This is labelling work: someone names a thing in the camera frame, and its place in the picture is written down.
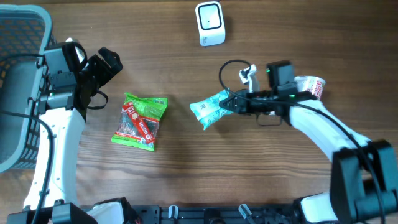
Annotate teal snack packet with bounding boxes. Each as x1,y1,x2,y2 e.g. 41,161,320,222
190,90,233,130

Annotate instant noodle cup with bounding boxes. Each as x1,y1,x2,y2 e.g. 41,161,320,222
294,76,326,100

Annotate green candy bag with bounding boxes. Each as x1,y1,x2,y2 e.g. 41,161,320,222
111,93,168,151

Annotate red chocolate bar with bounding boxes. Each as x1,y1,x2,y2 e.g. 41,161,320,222
123,102,155,144

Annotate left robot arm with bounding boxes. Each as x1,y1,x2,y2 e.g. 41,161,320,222
7,42,130,223

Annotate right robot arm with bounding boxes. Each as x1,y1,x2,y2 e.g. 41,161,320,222
219,60,397,223

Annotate white barcode scanner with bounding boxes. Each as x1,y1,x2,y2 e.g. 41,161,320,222
195,1,226,47

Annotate grey plastic basket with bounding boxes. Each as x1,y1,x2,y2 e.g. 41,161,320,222
1,4,55,172

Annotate black right camera cable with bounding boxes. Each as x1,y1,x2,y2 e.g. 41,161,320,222
218,59,386,224

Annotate black camera cable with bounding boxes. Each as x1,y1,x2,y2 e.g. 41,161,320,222
0,42,109,224
218,59,386,224

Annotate black left camera cable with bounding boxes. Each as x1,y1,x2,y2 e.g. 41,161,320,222
0,42,109,224

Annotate black mounting rail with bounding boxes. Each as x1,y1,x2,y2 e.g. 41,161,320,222
132,204,306,224

